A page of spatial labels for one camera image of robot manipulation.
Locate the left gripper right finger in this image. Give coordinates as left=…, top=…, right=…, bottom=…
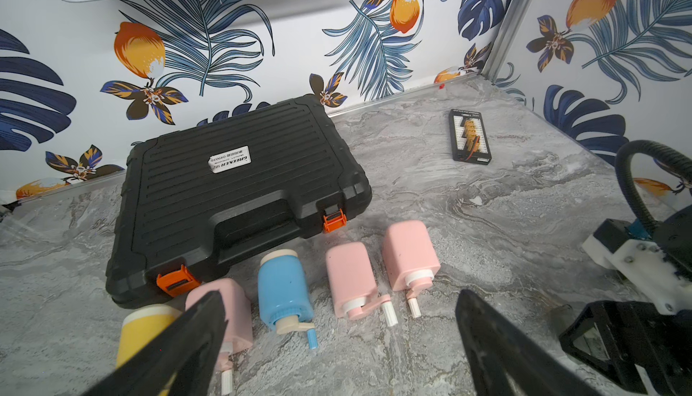
left=455, top=289, right=598, bottom=395

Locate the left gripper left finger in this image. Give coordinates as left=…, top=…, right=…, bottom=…
left=85, top=291, right=227, bottom=395

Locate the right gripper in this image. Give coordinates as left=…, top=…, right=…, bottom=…
left=559, top=302, right=691, bottom=395

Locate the yellow pencil sharpener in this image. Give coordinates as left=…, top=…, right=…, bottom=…
left=115, top=304, right=182, bottom=368

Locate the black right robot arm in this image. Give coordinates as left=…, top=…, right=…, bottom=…
left=559, top=140, right=691, bottom=395

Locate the black plastic tool case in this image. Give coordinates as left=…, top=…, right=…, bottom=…
left=106, top=95, right=372, bottom=309

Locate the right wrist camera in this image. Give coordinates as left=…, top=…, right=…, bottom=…
left=582, top=219, right=691, bottom=316

